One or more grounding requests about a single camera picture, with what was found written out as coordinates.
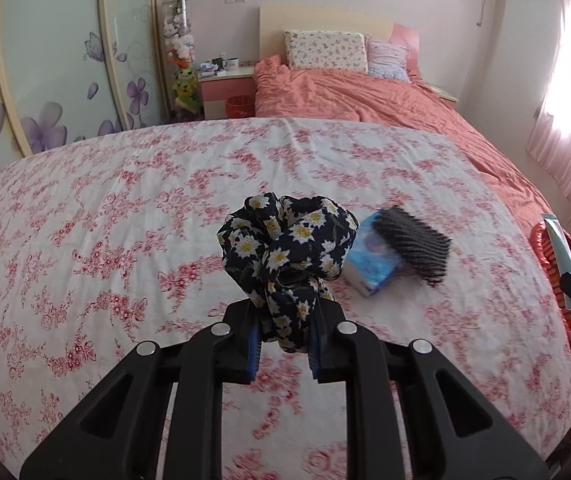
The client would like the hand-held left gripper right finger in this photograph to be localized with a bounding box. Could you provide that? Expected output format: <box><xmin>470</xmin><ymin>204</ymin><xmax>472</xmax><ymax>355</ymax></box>
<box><xmin>308</xmin><ymin>302</ymin><xmax>549</xmax><ymax>480</ymax></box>

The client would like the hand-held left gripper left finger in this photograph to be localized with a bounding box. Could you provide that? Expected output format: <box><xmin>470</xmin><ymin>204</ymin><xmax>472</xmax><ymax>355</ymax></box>
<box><xmin>19</xmin><ymin>300</ymin><xmax>264</xmax><ymax>480</ymax></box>

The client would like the red plastic basket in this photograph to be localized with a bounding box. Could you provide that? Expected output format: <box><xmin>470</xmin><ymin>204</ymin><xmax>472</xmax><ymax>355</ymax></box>
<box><xmin>529</xmin><ymin>217</ymin><xmax>571</xmax><ymax>359</ymax></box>

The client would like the dark daisy print scrunchie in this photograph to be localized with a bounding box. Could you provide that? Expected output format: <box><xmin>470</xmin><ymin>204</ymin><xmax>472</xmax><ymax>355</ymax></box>
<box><xmin>216</xmin><ymin>192</ymin><xmax>361</xmax><ymax>353</ymax></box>

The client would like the blue tissue pack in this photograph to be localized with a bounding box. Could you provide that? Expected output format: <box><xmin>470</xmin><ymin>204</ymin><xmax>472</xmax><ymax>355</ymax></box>
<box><xmin>341</xmin><ymin>211</ymin><xmax>406</xmax><ymax>297</ymax></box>

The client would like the black knobbly mesh pad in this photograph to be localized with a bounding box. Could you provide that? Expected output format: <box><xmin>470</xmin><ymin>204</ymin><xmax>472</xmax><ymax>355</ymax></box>
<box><xmin>373</xmin><ymin>206</ymin><xmax>452</xmax><ymax>288</ymax></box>

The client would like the pink curtain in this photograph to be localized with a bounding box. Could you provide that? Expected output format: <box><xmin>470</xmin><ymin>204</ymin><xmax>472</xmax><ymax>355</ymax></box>
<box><xmin>525</xmin><ymin>0</ymin><xmax>571</xmax><ymax>201</ymax></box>

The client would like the red floral bed sheet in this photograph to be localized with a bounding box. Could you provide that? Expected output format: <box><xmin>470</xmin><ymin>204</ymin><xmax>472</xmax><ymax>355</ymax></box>
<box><xmin>0</xmin><ymin>117</ymin><xmax>571</xmax><ymax>480</ymax></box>

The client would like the beige bedside table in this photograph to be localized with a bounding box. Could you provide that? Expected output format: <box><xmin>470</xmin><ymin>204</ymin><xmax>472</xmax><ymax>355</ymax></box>
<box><xmin>428</xmin><ymin>85</ymin><xmax>460</xmax><ymax>104</ymax></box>

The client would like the small red waste bin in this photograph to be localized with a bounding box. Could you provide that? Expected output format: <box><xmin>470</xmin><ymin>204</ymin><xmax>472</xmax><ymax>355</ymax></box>
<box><xmin>225</xmin><ymin>95</ymin><xmax>256</xmax><ymax>120</ymax></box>

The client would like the coral duvet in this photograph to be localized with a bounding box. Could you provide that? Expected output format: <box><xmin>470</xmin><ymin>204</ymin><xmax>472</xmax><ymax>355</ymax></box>
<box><xmin>252</xmin><ymin>56</ymin><xmax>554</xmax><ymax>231</ymax></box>

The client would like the pink nightstand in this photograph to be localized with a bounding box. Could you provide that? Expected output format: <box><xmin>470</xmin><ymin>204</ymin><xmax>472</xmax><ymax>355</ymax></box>
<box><xmin>198</xmin><ymin>67</ymin><xmax>256</xmax><ymax>120</ymax></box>

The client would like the pink striped pillow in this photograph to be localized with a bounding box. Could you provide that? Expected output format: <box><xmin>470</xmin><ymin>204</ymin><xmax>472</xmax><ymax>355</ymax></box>
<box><xmin>367</xmin><ymin>37</ymin><xmax>411</xmax><ymax>83</ymax></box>

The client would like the floral print pillow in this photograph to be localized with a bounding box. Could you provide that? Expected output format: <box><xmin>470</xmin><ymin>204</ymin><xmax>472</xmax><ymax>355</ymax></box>
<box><xmin>284</xmin><ymin>30</ymin><xmax>369</xmax><ymax>74</ymax></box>

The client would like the clear tube of plush toys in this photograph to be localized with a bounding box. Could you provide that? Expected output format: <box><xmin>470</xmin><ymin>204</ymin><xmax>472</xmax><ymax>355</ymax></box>
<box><xmin>160</xmin><ymin>0</ymin><xmax>204</xmax><ymax>122</ymax></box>

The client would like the beige wooden headboard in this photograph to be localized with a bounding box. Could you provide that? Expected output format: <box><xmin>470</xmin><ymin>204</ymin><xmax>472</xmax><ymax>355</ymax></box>
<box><xmin>258</xmin><ymin>5</ymin><xmax>421</xmax><ymax>79</ymax></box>

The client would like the wardrobe with purple flower doors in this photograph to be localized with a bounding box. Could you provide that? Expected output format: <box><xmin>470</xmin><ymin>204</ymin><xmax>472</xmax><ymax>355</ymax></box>
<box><xmin>0</xmin><ymin>0</ymin><xmax>167</xmax><ymax>217</ymax></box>

